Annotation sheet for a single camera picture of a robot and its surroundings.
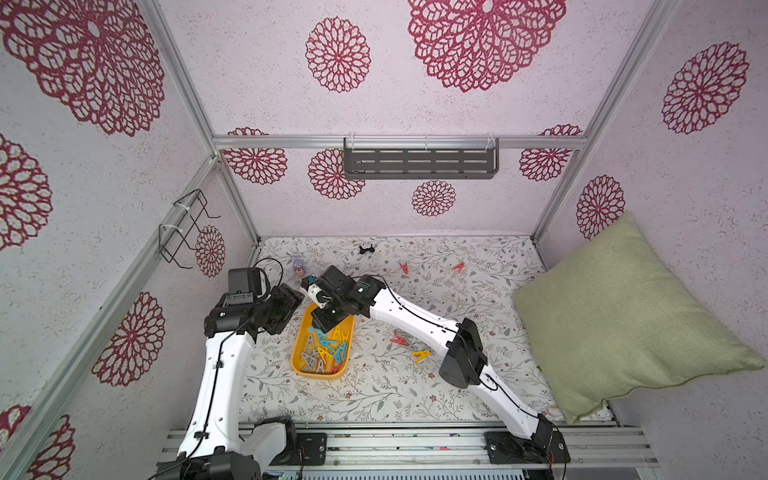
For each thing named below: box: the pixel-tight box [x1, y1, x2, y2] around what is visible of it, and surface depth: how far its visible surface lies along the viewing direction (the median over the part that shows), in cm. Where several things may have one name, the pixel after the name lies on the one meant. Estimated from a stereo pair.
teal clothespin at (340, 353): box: [334, 342, 347, 364], surface depth 89 cm
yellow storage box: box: [291, 303, 356, 380], surface depth 89 cm
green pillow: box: [512, 213, 765, 424], surface depth 70 cm
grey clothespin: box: [301, 349, 325, 374], surface depth 88 cm
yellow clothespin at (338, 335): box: [332, 327, 348, 343], surface depth 94 cm
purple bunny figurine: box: [291, 255, 307, 277], surface depth 110 cm
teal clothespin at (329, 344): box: [308, 327, 338, 355], surface depth 92 cm
